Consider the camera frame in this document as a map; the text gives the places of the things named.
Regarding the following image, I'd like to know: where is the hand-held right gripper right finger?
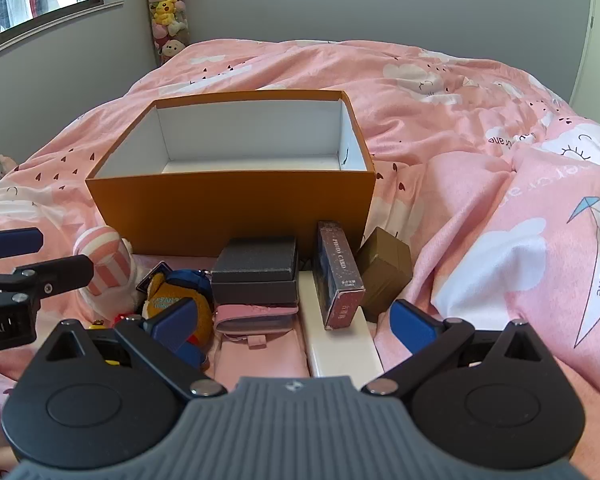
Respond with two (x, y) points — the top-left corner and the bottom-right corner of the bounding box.
(361, 298), (557, 400)

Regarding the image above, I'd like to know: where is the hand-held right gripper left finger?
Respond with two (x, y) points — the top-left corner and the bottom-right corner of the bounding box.
(30, 299), (229, 401)

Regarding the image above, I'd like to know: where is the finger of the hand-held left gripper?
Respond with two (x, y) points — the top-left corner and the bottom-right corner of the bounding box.
(0, 227), (45, 261)
(0, 254), (95, 306)

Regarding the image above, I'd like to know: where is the yellow and blue plush keychain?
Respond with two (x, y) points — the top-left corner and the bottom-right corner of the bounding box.
(144, 269), (216, 368)

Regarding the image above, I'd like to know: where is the square photo badge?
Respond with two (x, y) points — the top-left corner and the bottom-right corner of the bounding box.
(136, 261), (170, 295)

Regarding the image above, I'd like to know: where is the pink striped white plush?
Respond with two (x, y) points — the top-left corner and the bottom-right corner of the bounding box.
(73, 226), (142, 313)

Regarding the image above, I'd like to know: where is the pink snap wallet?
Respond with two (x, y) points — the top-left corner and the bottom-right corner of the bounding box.
(214, 304), (301, 350)

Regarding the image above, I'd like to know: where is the dark blue card box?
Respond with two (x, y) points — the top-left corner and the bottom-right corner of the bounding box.
(316, 220), (367, 332)

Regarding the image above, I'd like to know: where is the black gift box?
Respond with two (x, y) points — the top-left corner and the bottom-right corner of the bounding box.
(210, 236), (301, 307)

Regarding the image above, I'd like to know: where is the orange cardboard box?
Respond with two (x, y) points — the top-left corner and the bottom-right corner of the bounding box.
(84, 90), (376, 261)

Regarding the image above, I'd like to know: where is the olive brown box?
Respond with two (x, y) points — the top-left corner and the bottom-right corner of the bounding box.
(356, 226), (414, 323)

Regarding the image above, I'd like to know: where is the flat white box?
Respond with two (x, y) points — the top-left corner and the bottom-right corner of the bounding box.
(299, 269), (385, 379)

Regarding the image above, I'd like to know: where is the pink printed blanket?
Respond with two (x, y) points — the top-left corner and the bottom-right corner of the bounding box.
(0, 38), (600, 480)

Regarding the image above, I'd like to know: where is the clear tube of plush toys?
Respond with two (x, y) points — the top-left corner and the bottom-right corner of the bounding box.
(138, 0), (193, 67)

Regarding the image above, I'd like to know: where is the white door frame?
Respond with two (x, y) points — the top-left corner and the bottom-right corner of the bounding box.
(569, 0), (600, 107)

